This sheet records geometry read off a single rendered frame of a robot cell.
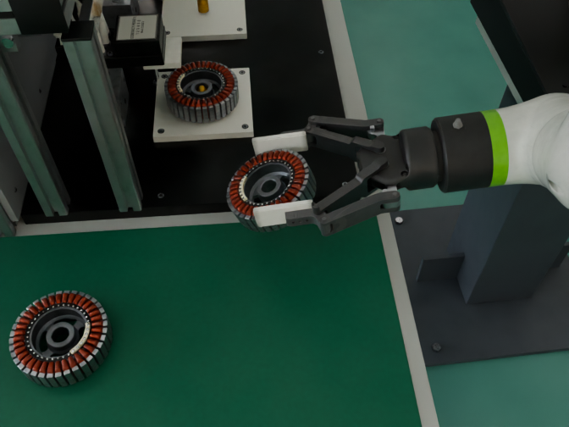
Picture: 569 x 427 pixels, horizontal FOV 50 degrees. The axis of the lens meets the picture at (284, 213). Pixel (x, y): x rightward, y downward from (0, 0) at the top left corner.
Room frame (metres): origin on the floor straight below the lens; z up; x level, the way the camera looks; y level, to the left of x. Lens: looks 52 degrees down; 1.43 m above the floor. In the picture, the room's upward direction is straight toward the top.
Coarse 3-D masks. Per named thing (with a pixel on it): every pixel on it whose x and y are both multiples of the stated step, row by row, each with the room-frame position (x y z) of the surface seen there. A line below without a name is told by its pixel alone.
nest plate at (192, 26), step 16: (176, 0) 1.00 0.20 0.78; (192, 0) 1.00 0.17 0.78; (208, 0) 1.00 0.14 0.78; (224, 0) 1.00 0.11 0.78; (240, 0) 1.00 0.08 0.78; (176, 16) 0.95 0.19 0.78; (192, 16) 0.95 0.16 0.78; (208, 16) 0.95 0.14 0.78; (224, 16) 0.95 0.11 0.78; (240, 16) 0.95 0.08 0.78; (176, 32) 0.91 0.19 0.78; (192, 32) 0.91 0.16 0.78; (208, 32) 0.91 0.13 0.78; (224, 32) 0.91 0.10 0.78; (240, 32) 0.91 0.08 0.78
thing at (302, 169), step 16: (256, 160) 0.55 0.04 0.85; (272, 160) 0.54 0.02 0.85; (288, 160) 0.53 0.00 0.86; (304, 160) 0.52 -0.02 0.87; (240, 176) 0.52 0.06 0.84; (256, 176) 0.53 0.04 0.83; (272, 176) 0.52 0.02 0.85; (288, 176) 0.52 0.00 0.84; (304, 176) 0.50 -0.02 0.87; (240, 192) 0.49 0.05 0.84; (256, 192) 0.51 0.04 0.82; (272, 192) 0.49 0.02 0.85; (288, 192) 0.48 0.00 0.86; (304, 192) 0.48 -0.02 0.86; (240, 208) 0.47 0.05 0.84; (256, 224) 0.45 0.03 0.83
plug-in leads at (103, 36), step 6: (78, 0) 0.70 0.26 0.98; (78, 6) 0.73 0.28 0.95; (78, 12) 0.73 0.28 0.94; (72, 18) 0.70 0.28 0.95; (102, 18) 0.74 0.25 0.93; (102, 24) 0.72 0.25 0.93; (102, 30) 0.72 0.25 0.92; (108, 30) 0.74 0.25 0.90; (54, 36) 0.69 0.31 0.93; (60, 36) 0.69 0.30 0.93; (102, 36) 0.71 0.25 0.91; (60, 42) 0.69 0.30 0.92; (102, 42) 0.71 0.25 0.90; (108, 42) 0.72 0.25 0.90; (60, 48) 0.69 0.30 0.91; (102, 48) 0.69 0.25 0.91; (60, 54) 0.69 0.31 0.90
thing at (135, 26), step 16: (128, 16) 0.75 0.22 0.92; (144, 16) 0.75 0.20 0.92; (160, 16) 0.75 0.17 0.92; (112, 32) 0.75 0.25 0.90; (128, 32) 0.71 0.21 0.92; (144, 32) 0.71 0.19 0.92; (160, 32) 0.72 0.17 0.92; (112, 48) 0.71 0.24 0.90; (128, 48) 0.69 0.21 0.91; (144, 48) 0.69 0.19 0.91; (160, 48) 0.70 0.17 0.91; (176, 48) 0.73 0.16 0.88; (64, 64) 0.68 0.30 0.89; (112, 64) 0.69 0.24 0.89; (128, 64) 0.69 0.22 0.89; (144, 64) 0.69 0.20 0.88; (160, 64) 0.69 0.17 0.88; (176, 64) 0.70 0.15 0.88
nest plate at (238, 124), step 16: (160, 80) 0.78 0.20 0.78; (240, 80) 0.78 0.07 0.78; (160, 96) 0.74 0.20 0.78; (240, 96) 0.74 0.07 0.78; (160, 112) 0.71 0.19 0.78; (240, 112) 0.71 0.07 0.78; (160, 128) 0.67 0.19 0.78; (176, 128) 0.67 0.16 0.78; (192, 128) 0.67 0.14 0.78; (208, 128) 0.67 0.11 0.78; (224, 128) 0.67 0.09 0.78; (240, 128) 0.67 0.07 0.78
